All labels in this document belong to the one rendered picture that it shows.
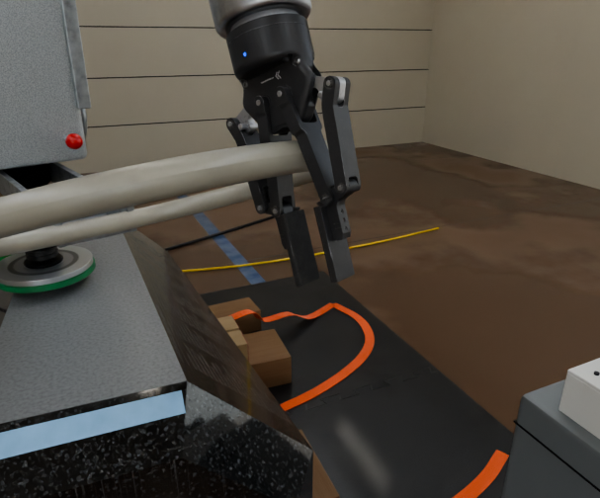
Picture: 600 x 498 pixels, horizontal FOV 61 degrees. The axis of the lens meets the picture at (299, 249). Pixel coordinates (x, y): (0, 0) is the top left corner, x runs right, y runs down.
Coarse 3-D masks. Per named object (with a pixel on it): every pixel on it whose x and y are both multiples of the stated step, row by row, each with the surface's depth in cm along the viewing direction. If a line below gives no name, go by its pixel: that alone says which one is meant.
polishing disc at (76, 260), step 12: (24, 252) 125; (60, 252) 125; (72, 252) 125; (84, 252) 125; (0, 264) 118; (12, 264) 118; (60, 264) 118; (72, 264) 118; (84, 264) 118; (0, 276) 112; (12, 276) 112; (24, 276) 112; (36, 276) 112; (48, 276) 112; (60, 276) 113; (72, 276) 115
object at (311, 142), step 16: (288, 96) 44; (288, 112) 45; (304, 128) 45; (320, 128) 46; (304, 144) 45; (320, 144) 46; (304, 160) 45; (320, 160) 45; (320, 176) 45; (320, 192) 45
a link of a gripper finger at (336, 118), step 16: (336, 80) 42; (336, 96) 42; (336, 112) 43; (336, 128) 43; (336, 144) 43; (352, 144) 44; (336, 160) 43; (352, 160) 44; (336, 176) 44; (352, 176) 44
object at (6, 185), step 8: (56, 168) 109; (64, 168) 106; (0, 176) 102; (8, 176) 99; (56, 176) 111; (64, 176) 106; (72, 176) 101; (80, 176) 99; (0, 184) 104; (8, 184) 97; (16, 184) 93; (0, 192) 107; (8, 192) 99; (16, 192) 92; (128, 208) 81; (88, 216) 89; (96, 216) 89; (56, 224) 75; (120, 232) 82; (80, 240) 78; (88, 240) 79
